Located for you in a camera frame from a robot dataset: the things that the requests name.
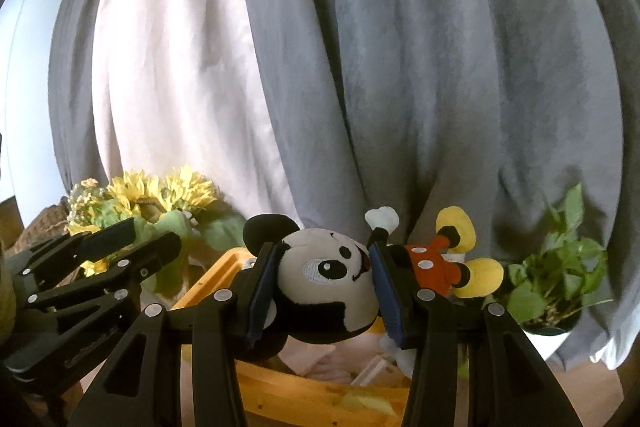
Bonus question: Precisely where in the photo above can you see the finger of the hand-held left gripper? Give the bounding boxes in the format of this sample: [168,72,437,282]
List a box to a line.
[26,231,183,339]
[9,217,138,294]

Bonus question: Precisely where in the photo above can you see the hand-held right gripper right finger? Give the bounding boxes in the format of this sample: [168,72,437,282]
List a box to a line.
[369,243,583,427]

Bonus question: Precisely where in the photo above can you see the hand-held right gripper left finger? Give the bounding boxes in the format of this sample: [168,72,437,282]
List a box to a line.
[67,241,281,427]

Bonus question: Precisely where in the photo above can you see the black mouse plush toy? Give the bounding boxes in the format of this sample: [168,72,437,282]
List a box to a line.
[243,205,505,360]

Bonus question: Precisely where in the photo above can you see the lavender fluffy headband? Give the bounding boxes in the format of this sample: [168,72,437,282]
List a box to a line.
[290,342,362,383]

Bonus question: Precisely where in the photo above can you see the orange basket with yellow ribbons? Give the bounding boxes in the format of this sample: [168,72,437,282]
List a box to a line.
[170,247,471,427]

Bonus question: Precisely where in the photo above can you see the woven wicker basket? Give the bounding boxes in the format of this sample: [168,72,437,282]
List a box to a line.
[10,202,71,254]

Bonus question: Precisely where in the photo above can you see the artificial sunflower bouquet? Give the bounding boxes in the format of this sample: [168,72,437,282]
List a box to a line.
[65,164,248,298]

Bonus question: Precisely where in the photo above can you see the white ribbed plant pot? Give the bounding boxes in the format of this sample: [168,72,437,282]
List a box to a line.
[521,318,583,339]

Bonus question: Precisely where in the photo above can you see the green leafy plant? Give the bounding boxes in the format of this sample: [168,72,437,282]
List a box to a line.
[492,184,613,325]

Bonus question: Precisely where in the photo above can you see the white curtain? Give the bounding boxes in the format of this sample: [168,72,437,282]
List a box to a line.
[92,0,301,228]

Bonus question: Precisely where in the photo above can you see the grey curtain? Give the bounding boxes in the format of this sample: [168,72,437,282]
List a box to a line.
[47,0,640,370]

